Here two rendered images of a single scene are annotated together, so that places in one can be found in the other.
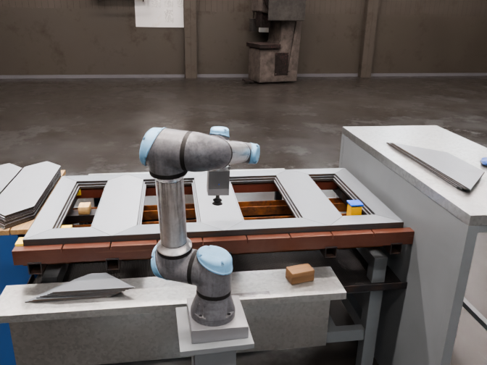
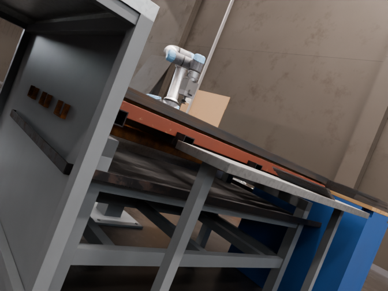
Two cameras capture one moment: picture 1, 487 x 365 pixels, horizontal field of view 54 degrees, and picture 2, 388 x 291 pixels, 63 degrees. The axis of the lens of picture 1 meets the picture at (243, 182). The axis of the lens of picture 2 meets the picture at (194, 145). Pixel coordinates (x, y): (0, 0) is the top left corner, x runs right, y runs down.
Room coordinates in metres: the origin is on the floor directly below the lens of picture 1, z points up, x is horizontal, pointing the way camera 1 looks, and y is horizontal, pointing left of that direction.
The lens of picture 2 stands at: (3.58, -0.85, 0.78)
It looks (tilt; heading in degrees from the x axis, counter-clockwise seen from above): 1 degrees down; 147
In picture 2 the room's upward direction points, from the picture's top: 22 degrees clockwise
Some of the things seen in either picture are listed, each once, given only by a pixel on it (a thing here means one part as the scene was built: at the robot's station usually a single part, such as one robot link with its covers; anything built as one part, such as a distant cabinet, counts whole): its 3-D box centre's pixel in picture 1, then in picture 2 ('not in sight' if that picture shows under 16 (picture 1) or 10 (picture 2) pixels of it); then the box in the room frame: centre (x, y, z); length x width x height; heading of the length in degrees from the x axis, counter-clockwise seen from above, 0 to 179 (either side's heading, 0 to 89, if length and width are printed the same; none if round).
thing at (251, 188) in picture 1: (210, 185); (245, 156); (2.44, 0.18, 0.79); 1.56 x 0.09 x 0.06; 99
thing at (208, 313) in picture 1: (213, 300); not in sight; (1.37, 0.09, 0.78); 0.15 x 0.15 x 0.10
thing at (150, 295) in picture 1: (176, 292); not in sight; (1.58, 0.25, 0.67); 1.30 x 0.20 x 0.03; 99
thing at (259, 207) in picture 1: (212, 209); (219, 164); (2.31, 0.16, 0.70); 1.66 x 0.08 x 0.05; 99
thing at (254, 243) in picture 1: (225, 245); not in sight; (1.73, 0.07, 0.80); 1.62 x 0.04 x 0.06; 99
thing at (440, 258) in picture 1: (379, 261); (20, 140); (2.15, -0.70, 0.51); 1.30 x 0.04 x 1.01; 9
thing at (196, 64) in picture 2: (219, 141); (197, 63); (1.80, 0.10, 1.21); 0.09 x 0.08 x 0.11; 165
